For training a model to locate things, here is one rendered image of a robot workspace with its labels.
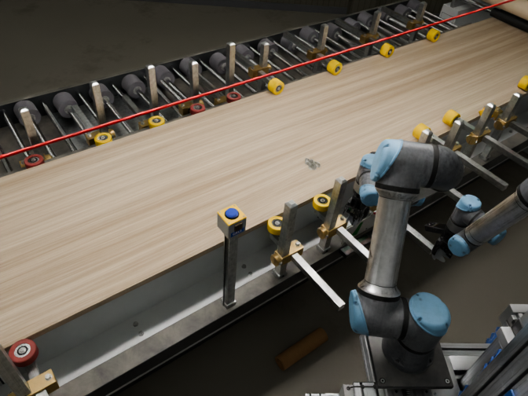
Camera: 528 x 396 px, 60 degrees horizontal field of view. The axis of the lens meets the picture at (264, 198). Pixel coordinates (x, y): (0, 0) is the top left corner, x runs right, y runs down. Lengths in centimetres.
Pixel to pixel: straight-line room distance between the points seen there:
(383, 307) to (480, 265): 210
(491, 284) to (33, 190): 265
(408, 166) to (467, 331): 188
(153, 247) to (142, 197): 28
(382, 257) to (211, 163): 112
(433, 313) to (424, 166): 39
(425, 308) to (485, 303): 184
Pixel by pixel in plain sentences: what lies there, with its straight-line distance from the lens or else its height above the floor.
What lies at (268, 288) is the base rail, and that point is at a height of 70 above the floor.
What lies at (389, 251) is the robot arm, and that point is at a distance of 124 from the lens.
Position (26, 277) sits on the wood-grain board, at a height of 90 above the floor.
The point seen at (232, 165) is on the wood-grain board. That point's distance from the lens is 213.
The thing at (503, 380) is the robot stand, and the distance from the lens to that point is 131.
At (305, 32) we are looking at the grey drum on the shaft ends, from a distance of 355.
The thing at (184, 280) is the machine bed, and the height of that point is 69.
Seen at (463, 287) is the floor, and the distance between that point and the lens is 315.
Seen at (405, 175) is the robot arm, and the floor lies 155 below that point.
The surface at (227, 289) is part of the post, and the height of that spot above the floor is 83.
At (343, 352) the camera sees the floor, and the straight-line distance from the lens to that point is 264.
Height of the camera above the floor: 229
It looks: 45 degrees down
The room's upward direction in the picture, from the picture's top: 6 degrees clockwise
